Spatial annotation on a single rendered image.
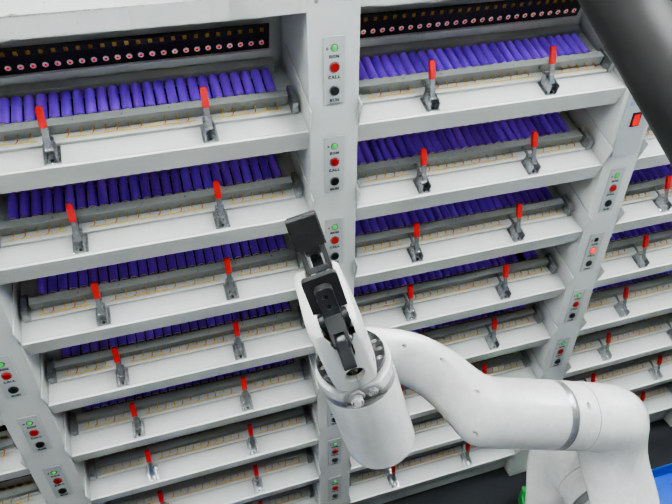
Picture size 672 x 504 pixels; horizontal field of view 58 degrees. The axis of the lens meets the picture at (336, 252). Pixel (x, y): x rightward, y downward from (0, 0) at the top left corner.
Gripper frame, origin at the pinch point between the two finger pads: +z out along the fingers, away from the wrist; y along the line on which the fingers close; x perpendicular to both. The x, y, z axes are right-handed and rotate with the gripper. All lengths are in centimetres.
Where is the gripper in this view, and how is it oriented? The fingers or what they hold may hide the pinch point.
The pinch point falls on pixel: (311, 251)
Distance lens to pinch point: 55.6
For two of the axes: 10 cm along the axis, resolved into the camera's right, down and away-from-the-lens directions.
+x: 9.4, -3.3, 0.1
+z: -2.5, -7.4, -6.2
